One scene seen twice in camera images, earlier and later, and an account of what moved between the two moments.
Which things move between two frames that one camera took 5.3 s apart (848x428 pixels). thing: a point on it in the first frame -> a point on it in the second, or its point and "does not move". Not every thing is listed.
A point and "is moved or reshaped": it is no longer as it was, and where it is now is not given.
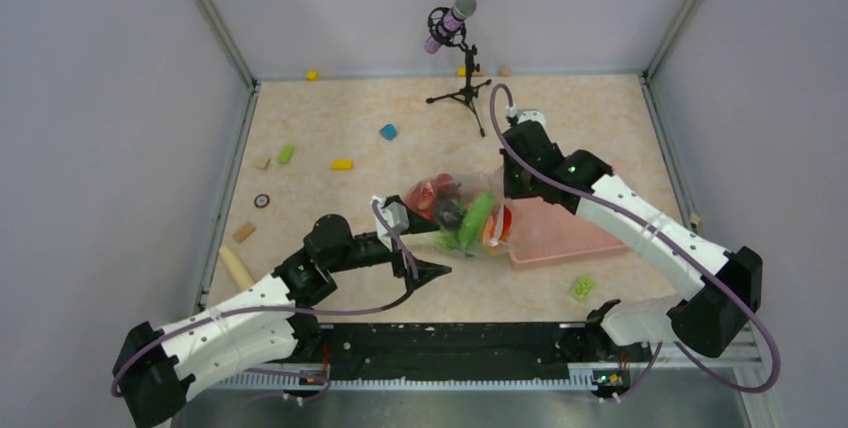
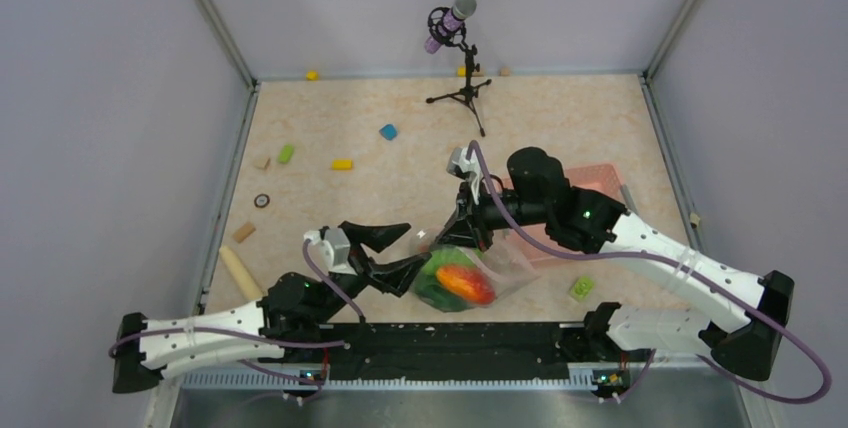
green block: x=286 y=154 does not move
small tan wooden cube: x=262 y=163 does not move
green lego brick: x=582 y=288 does not move
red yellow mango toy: x=497 y=229 is moved or reshaped
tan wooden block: x=242 y=233 does not move
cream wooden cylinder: x=237 y=267 does not move
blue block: x=388 y=132 does not move
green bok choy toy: x=450 y=240 is moved or reshaped
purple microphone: x=463 y=7 does not move
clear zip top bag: x=469 y=207 -> x=467 y=271
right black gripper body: x=517 y=181 -> x=499 y=210
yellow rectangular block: x=342 y=165 does not move
